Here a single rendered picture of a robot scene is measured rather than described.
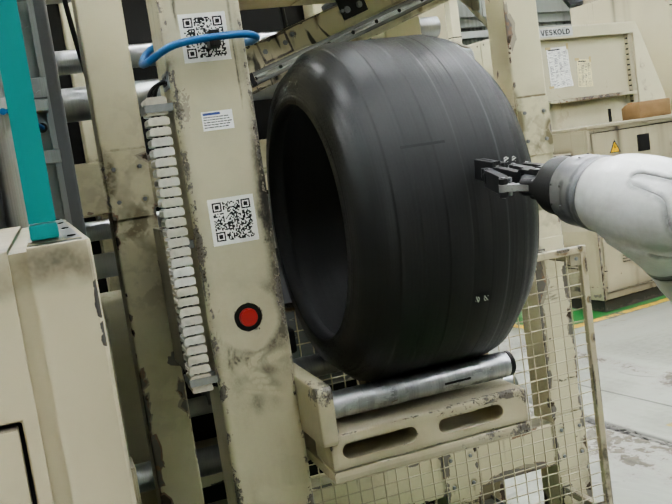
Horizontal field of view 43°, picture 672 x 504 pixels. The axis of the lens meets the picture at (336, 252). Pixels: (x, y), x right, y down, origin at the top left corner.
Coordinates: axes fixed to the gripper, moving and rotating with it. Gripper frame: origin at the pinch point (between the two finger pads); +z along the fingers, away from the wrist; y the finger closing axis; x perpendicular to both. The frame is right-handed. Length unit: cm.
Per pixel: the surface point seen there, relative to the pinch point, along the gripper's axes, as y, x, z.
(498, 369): -6.7, 36.6, 12.7
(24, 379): 65, 0, -48
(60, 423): 63, 4, -48
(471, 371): -1.7, 35.9, 13.0
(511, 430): -6.6, 46.4, 9.2
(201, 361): 42, 28, 23
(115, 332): 50, 43, 96
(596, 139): -290, 59, 365
